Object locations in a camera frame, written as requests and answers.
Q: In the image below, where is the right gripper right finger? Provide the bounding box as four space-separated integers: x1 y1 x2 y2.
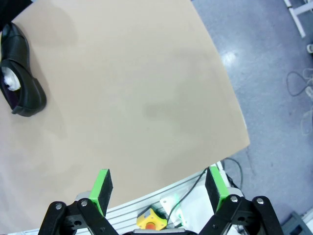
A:
199 165 286 235

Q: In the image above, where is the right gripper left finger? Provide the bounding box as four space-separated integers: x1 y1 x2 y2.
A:
38 168 118 235

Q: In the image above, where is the black leather loafer shoe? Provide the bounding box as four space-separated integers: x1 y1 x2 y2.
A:
0 22 47 118

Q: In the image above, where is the white control box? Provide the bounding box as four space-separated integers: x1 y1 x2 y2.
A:
160 171 245 228

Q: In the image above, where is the yellow emergency stop button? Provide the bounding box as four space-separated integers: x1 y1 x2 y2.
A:
136 207 169 231

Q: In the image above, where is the dark grey box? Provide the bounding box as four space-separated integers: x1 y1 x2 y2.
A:
281 211 309 235

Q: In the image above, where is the white tissue paper shoe stuffing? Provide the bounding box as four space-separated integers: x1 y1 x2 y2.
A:
1 66 22 92

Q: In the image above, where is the white table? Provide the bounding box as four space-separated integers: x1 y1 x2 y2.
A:
283 0 313 39

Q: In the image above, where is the black power cable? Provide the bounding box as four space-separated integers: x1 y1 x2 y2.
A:
168 156 244 216

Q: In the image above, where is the grey floor cable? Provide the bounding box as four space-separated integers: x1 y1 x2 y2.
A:
286 70 313 97

